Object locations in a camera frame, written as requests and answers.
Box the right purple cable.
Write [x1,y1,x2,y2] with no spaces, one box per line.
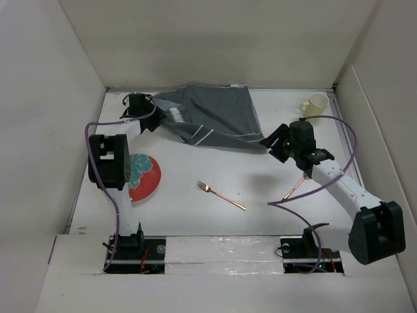
[266,115,358,274]

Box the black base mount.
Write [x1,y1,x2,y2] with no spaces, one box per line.
[274,228,344,274]
[103,237,167,275]

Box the red and teal round plate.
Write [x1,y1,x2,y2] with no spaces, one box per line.
[129,154,162,203]

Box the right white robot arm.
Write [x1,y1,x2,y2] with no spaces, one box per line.
[260,118,406,265]

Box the grey striped cloth placemat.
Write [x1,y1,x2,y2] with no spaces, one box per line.
[153,83,266,154]

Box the purple cable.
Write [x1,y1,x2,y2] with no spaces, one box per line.
[84,102,157,271]
[266,115,358,274]

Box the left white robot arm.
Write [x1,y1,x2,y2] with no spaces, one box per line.
[85,93,165,260]

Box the white foam front board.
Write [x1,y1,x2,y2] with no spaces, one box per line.
[44,235,403,293]

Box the copper fork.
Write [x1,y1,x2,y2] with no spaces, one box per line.
[197,181,247,211]

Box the copper spoon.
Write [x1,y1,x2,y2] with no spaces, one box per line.
[281,173,308,201]

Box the yellow-green mug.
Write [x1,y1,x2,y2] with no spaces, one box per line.
[299,93,330,122]

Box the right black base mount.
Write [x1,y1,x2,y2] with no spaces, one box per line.
[274,228,344,274]

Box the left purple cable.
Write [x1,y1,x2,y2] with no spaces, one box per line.
[84,102,157,271]

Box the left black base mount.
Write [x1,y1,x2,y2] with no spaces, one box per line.
[103,237,167,275]

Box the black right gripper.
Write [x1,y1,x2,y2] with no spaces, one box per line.
[259,123,300,163]

